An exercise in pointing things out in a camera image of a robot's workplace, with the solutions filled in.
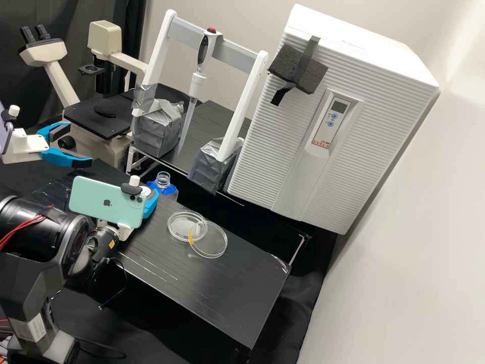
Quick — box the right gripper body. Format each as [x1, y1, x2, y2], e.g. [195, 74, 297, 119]
[96, 218, 134, 241]

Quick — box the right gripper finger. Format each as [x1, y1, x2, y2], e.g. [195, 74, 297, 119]
[140, 184, 160, 229]

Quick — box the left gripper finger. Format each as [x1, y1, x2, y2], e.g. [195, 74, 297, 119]
[36, 121, 73, 143]
[40, 148, 94, 169]

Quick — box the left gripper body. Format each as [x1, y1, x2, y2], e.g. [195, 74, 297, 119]
[0, 127, 52, 165]

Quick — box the blue bottle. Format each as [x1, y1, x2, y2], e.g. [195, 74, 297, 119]
[145, 171, 179, 202]

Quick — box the petri dish lid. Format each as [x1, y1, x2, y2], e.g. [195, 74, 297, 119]
[167, 209, 209, 242]

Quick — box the cream microscope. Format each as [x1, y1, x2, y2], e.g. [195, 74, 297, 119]
[18, 20, 151, 168]

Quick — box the petri dish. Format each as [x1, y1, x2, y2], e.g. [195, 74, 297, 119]
[187, 220, 228, 260]

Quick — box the grey taped block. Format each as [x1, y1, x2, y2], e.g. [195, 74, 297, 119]
[187, 136, 246, 196]
[133, 83, 185, 159]

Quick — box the black platform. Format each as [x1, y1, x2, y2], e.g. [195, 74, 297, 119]
[126, 83, 254, 208]
[31, 159, 293, 352]

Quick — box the white pipette stand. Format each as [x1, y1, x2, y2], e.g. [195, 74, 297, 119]
[130, 9, 270, 161]

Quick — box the incubator door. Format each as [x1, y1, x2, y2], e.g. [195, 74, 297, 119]
[223, 25, 442, 236]

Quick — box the pipette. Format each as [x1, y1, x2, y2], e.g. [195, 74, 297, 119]
[177, 27, 223, 157]

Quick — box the white incubator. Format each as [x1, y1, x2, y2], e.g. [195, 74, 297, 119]
[223, 3, 442, 236]

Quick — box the right wrist camera phone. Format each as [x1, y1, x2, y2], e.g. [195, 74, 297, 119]
[68, 174, 148, 230]

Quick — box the black cable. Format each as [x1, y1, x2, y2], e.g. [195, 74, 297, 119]
[90, 257, 128, 305]

